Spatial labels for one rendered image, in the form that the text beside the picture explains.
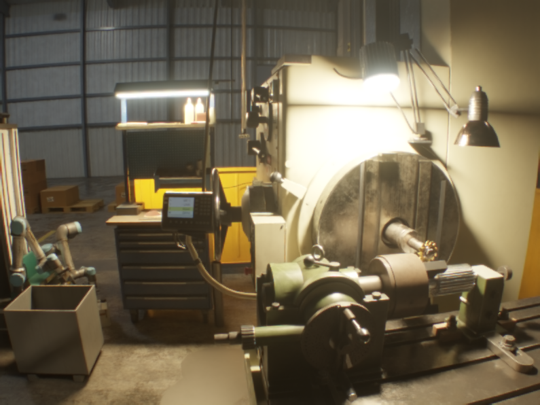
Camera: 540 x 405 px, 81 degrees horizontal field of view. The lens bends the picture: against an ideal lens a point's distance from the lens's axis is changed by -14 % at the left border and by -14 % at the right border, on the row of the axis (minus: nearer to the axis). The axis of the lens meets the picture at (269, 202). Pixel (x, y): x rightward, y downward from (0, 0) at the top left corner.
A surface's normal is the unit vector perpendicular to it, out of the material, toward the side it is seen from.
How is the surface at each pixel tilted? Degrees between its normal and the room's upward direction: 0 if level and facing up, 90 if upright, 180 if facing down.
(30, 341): 90
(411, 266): 32
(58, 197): 90
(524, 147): 90
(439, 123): 90
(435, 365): 0
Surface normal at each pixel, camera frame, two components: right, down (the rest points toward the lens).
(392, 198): 0.15, 0.19
